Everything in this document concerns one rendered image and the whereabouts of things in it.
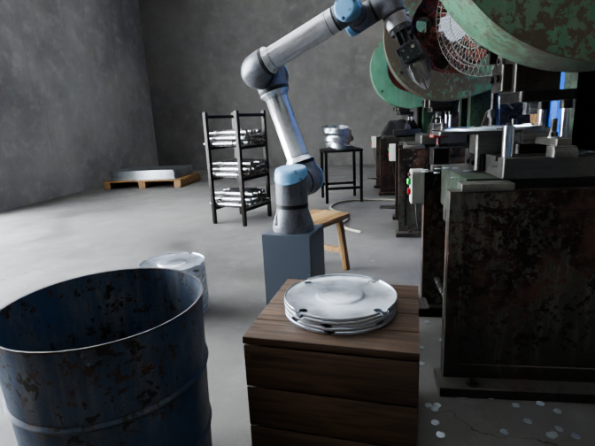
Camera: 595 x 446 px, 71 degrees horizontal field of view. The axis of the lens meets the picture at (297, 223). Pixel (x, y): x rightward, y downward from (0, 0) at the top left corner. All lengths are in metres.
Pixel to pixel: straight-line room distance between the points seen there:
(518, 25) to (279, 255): 0.96
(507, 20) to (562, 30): 0.11
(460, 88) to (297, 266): 1.77
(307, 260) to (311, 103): 6.80
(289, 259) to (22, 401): 0.89
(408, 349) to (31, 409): 0.72
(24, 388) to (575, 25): 1.27
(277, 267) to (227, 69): 7.19
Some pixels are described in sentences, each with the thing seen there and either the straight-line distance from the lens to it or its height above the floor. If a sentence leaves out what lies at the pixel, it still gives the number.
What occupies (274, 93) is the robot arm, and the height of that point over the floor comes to 0.94.
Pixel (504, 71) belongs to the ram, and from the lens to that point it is 1.51.
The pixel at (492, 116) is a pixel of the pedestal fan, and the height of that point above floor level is 0.82.
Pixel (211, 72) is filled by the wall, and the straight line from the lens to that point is 8.60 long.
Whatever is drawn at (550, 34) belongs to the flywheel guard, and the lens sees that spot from 1.10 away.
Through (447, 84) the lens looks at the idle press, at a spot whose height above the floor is 1.02.
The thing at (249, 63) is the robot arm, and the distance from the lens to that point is 1.53.
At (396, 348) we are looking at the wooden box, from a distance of 0.96.
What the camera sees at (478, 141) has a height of 0.75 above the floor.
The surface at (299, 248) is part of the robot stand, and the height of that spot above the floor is 0.41.
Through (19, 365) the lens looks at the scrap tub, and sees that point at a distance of 0.89.
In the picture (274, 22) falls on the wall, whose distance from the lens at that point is 8.41.
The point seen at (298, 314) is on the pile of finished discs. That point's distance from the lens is 1.04.
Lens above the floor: 0.83
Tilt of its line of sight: 13 degrees down
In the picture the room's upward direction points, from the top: 3 degrees counter-clockwise
